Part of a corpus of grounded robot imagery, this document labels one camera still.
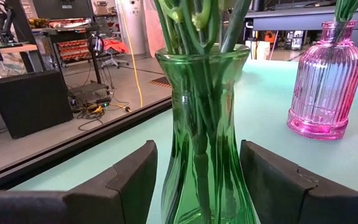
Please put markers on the black floor stand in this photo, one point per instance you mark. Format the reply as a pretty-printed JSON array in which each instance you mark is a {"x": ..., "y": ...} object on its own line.
[{"x": 95, "y": 45}]

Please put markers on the white pillar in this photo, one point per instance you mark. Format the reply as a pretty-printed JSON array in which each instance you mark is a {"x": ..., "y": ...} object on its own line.
[{"x": 138, "y": 25}]

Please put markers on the storage rack with trays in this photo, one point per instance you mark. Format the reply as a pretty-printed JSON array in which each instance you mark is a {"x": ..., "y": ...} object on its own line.
[{"x": 73, "y": 49}]

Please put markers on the wooden desk top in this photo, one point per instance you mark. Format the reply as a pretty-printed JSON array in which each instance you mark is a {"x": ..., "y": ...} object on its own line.
[{"x": 11, "y": 49}]

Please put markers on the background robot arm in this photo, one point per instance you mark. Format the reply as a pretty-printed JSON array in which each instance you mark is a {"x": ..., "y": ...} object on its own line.
[{"x": 5, "y": 21}]

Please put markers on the red artificial flower bunch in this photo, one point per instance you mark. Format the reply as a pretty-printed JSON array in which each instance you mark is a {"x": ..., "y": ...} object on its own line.
[{"x": 345, "y": 9}]

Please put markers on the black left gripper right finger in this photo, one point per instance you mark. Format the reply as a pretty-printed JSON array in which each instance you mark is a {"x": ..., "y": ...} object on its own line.
[{"x": 278, "y": 193}]

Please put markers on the black table frame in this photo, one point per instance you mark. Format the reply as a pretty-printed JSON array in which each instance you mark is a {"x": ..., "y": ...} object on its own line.
[{"x": 73, "y": 149}]

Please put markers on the grey desk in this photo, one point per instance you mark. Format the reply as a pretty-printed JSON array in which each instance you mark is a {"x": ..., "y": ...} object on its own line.
[{"x": 291, "y": 20}]

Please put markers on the purple ribbed glass vase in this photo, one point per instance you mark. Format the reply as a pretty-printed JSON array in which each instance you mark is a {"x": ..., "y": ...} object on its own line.
[{"x": 325, "y": 87}]

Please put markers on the black floor box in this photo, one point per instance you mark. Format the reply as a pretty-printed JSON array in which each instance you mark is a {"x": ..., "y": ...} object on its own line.
[{"x": 30, "y": 102}]

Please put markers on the black wall monitor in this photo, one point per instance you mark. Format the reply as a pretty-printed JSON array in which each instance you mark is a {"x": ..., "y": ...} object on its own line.
[{"x": 61, "y": 9}]

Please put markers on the green glass vase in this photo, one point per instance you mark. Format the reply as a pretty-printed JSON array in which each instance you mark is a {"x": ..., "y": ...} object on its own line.
[{"x": 204, "y": 102}]

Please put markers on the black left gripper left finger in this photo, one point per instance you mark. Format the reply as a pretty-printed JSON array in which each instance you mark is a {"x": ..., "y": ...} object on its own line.
[{"x": 120, "y": 193}]

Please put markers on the green table mat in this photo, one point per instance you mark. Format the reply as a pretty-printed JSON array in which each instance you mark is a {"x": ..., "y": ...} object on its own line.
[{"x": 275, "y": 124}]

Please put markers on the office chair with red cloth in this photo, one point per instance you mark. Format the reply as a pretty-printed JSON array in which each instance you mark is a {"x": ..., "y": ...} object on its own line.
[{"x": 115, "y": 46}]

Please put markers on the black power strip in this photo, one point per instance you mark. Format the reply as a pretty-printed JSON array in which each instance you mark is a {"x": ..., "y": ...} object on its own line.
[{"x": 99, "y": 102}]

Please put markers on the orange striped floor strip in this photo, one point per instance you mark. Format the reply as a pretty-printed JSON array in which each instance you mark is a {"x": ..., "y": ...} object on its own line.
[{"x": 160, "y": 82}]

